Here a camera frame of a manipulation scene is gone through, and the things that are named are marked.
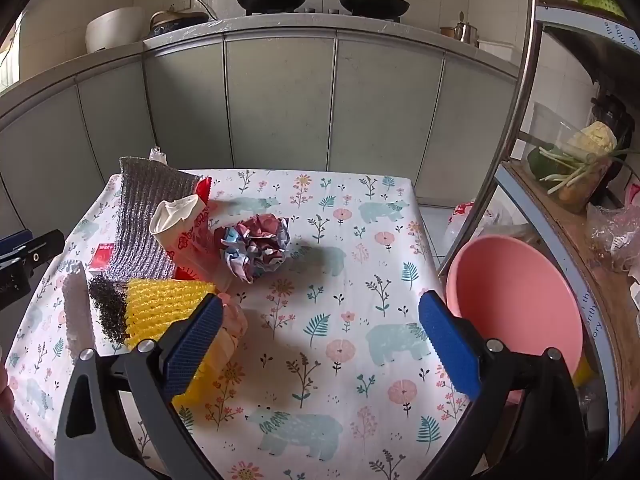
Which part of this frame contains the metal shelf rack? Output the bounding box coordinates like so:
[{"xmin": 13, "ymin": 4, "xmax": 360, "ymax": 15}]
[{"xmin": 437, "ymin": 0, "xmax": 640, "ymax": 480}]

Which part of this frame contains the gas stove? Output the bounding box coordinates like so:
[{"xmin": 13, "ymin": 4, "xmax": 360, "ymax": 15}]
[{"xmin": 245, "ymin": 7, "xmax": 403, "ymax": 23}]

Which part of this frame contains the dark steel wool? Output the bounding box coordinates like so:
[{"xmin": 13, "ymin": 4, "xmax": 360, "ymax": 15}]
[{"xmin": 87, "ymin": 275, "xmax": 132, "ymax": 346}]

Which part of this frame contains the pink white packet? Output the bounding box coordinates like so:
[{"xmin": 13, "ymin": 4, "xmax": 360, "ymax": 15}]
[{"xmin": 151, "ymin": 194, "xmax": 233, "ymax": 291}]

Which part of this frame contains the black appliance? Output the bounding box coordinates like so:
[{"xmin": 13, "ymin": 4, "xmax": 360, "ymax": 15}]
[{"xmin": 590, "ymin": 94, "xmax": 632, "ymax": 141}]

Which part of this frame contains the brown container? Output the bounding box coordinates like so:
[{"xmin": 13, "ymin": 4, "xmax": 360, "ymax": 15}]
[{"xmin": 557, "ymin": 157, "xmax": 613, "ymax": 213}]

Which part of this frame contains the paper ball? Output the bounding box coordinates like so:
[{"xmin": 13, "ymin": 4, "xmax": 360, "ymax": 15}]
[{"xmin": 214, "ymin": 214, "xmax": 292, "ymax": 283}]

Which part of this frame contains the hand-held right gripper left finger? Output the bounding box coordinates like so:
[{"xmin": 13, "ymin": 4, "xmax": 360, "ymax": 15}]
[{"xmin": 54, "ymin": 292, "xmax": 226, "ymax": 480}]

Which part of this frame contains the silver bubble mailer bag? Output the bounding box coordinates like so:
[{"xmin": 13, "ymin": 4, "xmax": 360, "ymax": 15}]
[{"xmin": 107, "ymin": 146, "xmax": 203, "ymax": 281}]

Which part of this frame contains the grey kitchen cabinet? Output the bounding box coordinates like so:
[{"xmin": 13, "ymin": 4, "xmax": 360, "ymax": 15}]
[{"xmin": 0, "ymin": 12, "xmax": 521, "ymax": 271}]

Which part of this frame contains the window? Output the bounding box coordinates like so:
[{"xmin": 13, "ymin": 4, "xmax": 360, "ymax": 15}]
[{"xmin": 0, "ymin": 10, "xmax": 26, "ymax": 96}]

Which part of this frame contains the cauliflower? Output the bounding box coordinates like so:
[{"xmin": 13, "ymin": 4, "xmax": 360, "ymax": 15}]
[{"xmin": 575, "ymin": 121, "xmax": 617, "ymax": 157}]

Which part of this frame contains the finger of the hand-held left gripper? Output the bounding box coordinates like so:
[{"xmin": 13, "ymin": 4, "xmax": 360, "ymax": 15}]
[
  {"xmin": 0, "ymin": 230, "xmax": 32, "ymax": 257},
  {"xmin": 0, "ymin": 230, "xmax": 66, "ymax": 281}
]

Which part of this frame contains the red and white plastic bag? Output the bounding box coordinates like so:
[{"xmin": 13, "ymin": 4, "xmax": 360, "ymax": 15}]
[{"xmin": 445, "ymin": 200, "xmax": 501, "ymax": 261}]

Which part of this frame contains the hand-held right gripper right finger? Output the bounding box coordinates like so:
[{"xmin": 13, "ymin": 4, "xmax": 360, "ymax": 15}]
[{"xmin": 405, "ymin": 290, "xmax": 588, "ymax": 480}]

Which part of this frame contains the clear plastic container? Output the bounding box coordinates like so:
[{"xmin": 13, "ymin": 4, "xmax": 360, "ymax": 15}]
[{"xmin": 530, "ymin": 101, "xmax": 596, "ymax": 161}]

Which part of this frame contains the yellow plastic object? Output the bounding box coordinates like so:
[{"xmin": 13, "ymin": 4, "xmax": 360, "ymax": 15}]
[{"xmin": 574, "ymin": 355, "xmax": 595, "ymax": 388}]

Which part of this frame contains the floral bear print tablecloth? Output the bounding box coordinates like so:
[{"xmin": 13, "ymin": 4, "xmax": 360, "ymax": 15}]
[{"xmin": 0, "ymin": 167, "xmax": 468, "ymax": 480}]

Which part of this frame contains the green pepper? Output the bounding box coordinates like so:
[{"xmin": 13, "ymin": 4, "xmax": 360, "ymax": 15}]
[{"xmin": 527, "ymin": 146, "xmax": 558, "ymax": 181}]

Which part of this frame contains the pink plastic basin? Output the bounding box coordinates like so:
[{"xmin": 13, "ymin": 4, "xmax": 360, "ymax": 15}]
[{"xmin": 445, "ymin": 234, "xmax": 585, "ymax": 406}]

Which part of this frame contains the clear plastic bag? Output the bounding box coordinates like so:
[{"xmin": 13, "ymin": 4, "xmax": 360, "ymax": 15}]
[{"xmin": 587, "ymin": 202, "xmax": 640, "ymax": 273}]

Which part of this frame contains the green colander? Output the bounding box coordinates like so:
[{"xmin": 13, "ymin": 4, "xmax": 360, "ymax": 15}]
[{"xmin": 575, "ymin": 0, "xmax": 627, "ymax": 20}]

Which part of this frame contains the red snack packet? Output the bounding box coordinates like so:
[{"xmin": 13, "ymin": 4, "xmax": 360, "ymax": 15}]
[
  {"xmin": 89, "ymin": 243, "xmax": 115, "ymax": 274},
  {"xmin": 172, "ymin": 175, "xmax": 213, "ymax": 281}
]

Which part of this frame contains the yellow net sponge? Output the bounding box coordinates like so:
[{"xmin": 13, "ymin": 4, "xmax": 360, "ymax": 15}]
[{"xmin": 122, "ymin": 279, "xmax": 238, "ymax": 407}]

